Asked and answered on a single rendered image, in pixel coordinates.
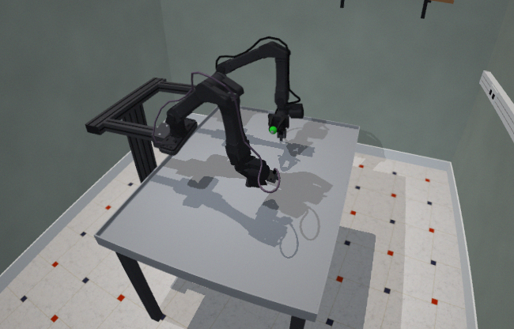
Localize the grey table edge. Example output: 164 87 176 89
94 106 360 317

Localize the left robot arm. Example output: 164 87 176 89
215 41 304 119

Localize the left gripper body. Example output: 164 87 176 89
268 111 289 128

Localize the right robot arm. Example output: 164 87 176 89
160 72 261 179

